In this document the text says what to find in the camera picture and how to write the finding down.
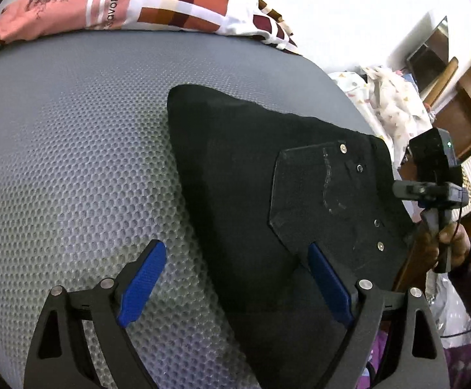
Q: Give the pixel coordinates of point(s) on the checkered orange white pillow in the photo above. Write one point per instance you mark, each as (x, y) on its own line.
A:
(28, 20)

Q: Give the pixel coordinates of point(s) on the dark wall mirror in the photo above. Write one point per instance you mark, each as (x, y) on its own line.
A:
(430, 59)

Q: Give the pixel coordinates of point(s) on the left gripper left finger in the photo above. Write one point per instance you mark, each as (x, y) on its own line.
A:
(59, 356)

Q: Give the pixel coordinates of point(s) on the brown wooden bed frame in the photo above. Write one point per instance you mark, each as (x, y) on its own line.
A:
(462, 129)

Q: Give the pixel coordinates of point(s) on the black pants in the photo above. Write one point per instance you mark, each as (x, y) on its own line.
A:
(260, 187)

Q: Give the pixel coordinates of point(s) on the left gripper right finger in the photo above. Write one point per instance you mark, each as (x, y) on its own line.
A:
(392, 334)

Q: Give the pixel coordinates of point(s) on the grey mesh mattress cover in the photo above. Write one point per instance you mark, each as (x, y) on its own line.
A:
(88, 179)

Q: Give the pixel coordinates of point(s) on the white printed bedsheet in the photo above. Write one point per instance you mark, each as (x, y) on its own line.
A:
(390, 104)

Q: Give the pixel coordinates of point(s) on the person's right hand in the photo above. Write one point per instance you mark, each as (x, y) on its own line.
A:
(425, 248)

